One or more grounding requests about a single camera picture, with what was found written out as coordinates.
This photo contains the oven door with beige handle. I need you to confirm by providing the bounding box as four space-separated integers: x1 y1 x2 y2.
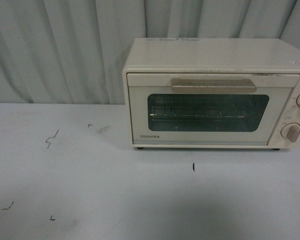
127 73 300 146

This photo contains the cream Toshiba toaster oven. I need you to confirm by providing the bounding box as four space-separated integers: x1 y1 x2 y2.
122 38 300 149

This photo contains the lower beige oven knob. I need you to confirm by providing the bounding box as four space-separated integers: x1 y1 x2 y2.
280 123 300 143

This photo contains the white curtain backdrop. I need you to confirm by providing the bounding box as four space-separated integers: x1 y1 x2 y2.
0 0 300 104

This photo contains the wire oven rack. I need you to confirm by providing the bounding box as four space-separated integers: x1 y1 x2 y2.
147 94 247 117

